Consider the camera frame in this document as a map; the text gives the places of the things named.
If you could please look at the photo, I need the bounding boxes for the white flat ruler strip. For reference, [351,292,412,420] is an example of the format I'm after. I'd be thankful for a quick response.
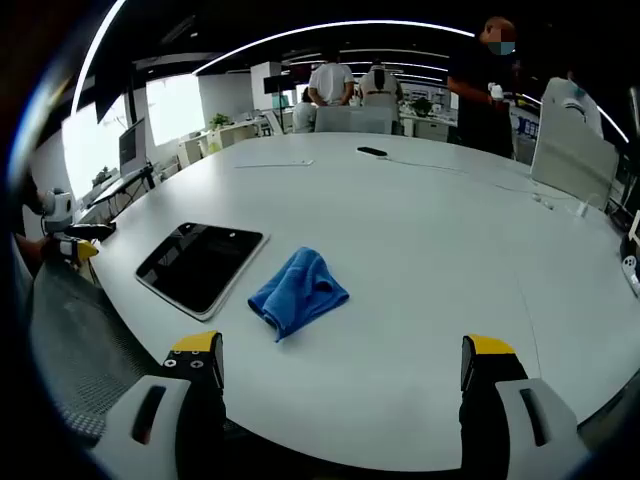
[234,158,315,169]

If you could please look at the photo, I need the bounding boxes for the computer monitor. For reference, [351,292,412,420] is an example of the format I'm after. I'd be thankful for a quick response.
[118,117,148,177]

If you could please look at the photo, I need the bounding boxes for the curved ceiling light strip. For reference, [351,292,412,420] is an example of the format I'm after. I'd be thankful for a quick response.
[193,19,477,77]
[71,0,129,119]

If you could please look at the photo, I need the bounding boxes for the black tablet with white frame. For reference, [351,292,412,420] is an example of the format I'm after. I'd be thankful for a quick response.
[134,222,271,322]

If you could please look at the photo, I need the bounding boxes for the white cable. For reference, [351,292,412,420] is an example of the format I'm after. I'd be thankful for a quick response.
[385,154,551,206]

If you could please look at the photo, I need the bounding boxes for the grey chair backs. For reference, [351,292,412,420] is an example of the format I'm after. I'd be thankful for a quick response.
[313,106,395,135]

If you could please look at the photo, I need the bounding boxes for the white power strip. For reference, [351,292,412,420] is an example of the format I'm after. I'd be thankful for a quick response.
[619,209,640,297]

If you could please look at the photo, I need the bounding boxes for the blue cleaning cloth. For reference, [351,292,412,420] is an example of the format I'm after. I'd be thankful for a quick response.
[247,246,351,344]

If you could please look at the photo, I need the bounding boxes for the white chair back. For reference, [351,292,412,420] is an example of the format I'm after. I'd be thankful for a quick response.
[528,130,620,210]

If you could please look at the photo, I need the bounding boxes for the grey mesh office chair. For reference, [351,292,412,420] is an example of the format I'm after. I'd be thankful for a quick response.
[27,259,241,449]

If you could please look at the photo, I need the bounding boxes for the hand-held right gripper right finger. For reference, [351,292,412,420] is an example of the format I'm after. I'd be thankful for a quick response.
[458,333,594,480]

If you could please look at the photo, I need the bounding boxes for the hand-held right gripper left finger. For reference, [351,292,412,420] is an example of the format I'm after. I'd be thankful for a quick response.
[92,330,227,480]

